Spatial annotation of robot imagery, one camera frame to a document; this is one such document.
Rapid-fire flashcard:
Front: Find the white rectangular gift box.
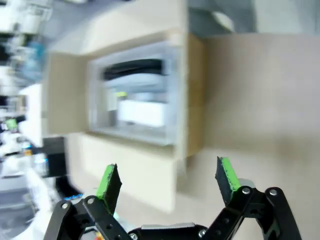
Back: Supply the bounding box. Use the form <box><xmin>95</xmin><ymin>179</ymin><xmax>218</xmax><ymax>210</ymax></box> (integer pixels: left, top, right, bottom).
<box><xmin>116</xmin><ymin>99</ymin><xmax>166</xmax><ymax>128</ymax></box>

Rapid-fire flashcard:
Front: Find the clear plastic gift case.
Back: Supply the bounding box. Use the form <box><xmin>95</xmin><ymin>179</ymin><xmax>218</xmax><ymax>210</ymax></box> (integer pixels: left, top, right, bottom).
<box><xmin>86</xmin><ymin>40</ymin><xmax>181</xmax><ymax>148</ymax></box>

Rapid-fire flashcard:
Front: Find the black box-shaped device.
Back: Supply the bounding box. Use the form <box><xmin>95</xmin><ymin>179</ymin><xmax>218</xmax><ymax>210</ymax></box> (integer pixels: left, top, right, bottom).
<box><xmin>41</xmin><ymin>136</ymin><xmax>84</xmax><ymax>200</ymax></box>

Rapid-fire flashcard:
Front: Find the black flat gift item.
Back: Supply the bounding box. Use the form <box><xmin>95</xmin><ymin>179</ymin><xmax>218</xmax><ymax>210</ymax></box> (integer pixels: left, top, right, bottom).
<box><xmin>101</xmin><ymin>58</ymin><xmax>165</xmax><ymax>81</ymax></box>

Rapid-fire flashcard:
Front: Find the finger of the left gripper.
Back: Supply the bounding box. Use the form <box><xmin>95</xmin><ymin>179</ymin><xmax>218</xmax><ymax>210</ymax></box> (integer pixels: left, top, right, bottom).
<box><xmin>5</xmin><ymin>118</ymin><xmax>18</xmax><ymax>130</ymax></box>

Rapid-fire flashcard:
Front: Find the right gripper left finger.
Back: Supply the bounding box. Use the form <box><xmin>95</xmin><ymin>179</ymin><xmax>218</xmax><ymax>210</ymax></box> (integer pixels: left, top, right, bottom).
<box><xmin>43</xmin><ymin>163</ymin><xmax>132</xmax><ymax>240</ymax></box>

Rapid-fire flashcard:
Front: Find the brown cardboard box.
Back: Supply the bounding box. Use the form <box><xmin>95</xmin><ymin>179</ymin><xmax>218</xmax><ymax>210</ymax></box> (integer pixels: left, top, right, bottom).
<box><xmin>41</xmin><ymin>0</ymin><xmax>207</xmax><ymax>215</ymax></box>

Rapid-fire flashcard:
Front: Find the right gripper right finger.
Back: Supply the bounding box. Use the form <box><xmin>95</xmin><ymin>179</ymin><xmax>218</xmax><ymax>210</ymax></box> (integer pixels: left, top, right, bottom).
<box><xmin>206</xmin><ymin>156</ymin><xmax>303</xmax><ymax>240</ymax></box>

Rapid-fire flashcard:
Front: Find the white round object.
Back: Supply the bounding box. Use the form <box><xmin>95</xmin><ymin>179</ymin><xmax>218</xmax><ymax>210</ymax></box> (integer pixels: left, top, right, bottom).
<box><xmin>213</xmin><ymin>11</ymin><xmax>236</xmax><ymax>33</ymax></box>

